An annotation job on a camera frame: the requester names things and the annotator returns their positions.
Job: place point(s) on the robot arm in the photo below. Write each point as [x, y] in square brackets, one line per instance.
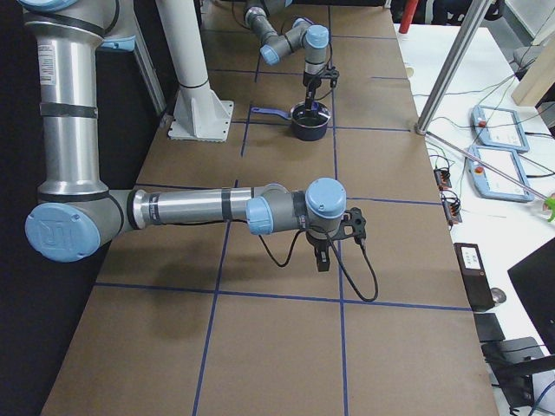
[77, 213]
[304, 34]

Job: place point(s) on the orange connector block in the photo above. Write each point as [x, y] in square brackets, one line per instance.
[442, 178]
[451, 205]

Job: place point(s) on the black monitor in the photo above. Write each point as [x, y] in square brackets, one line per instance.
[533, 280]

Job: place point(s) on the teach pendant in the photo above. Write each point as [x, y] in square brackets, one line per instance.
[490, 184]
[499, 127]

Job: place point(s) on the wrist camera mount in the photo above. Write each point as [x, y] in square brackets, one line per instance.
[331, 74]
[352, 225]

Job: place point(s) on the lower teach pendant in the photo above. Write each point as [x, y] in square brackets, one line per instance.
[490, 184]

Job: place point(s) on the diagonal metal rod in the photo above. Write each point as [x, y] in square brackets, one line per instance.
[518, 182]

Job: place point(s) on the glass pot lid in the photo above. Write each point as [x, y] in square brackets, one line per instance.
[315, 118]

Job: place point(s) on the aluminium frame post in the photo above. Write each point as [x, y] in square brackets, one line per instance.
[470, 24]

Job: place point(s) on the upper teach pendant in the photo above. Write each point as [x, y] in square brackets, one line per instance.
[499, 127]

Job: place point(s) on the upper orange connector block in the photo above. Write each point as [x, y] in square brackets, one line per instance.
[442, 178]

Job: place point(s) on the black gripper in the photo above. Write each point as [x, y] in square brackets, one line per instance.
[311, 81]
[319, 244]

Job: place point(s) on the black power box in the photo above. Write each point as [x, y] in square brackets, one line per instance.
[474, 278]

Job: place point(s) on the blue saucepan with handle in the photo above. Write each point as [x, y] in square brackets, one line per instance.
[300, 132]

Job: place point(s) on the lower orange connector block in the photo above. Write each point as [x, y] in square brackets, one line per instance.
[451, 205]

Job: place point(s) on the white pillar mount base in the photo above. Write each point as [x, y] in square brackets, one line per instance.
[199, 114]

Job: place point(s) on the red cylinder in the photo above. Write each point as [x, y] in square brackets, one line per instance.
[408, 14]

